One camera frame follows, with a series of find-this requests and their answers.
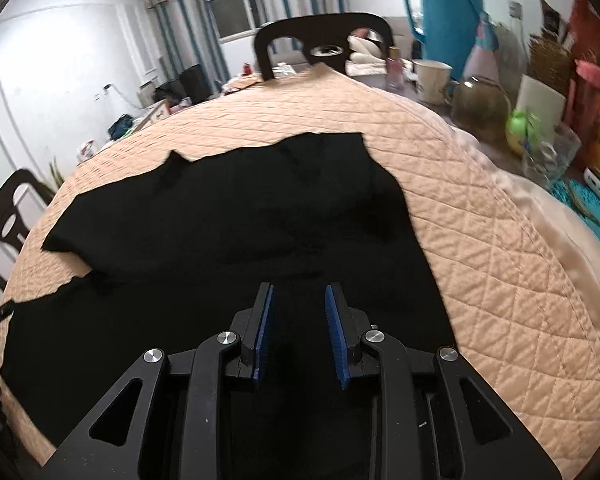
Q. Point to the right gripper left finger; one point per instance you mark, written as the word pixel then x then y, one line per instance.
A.
pixel 252 328

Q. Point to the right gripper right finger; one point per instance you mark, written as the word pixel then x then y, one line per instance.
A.
pixel 347 328

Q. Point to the black pants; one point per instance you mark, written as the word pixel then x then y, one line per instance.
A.
pixel 174 253

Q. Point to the beige quilted table cover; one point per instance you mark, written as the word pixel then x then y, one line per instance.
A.
pixel 519 272

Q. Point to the clear glass jar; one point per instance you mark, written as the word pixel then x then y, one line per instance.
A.
pixel 480 106

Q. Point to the white ceramic cup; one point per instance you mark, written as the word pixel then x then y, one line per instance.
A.
pixel 432 79

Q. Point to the dark plastic chair left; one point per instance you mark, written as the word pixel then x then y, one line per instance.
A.
pixel 13 230

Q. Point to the dark plastic chair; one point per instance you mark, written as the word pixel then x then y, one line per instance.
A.
pixel 13 230
pixel 324 38

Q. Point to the clear drinking glass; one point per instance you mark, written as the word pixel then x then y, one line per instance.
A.
pixel 545 160

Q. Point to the dark plastic chair far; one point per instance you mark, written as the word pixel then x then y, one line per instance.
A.
pixel 324 38

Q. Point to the striped window curtains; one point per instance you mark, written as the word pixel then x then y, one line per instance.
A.
pixel 187 35

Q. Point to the window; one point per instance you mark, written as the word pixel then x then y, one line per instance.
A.
pixel 235 18

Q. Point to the blue thermos jug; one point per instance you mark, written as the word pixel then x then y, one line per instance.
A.
pixel 448 31

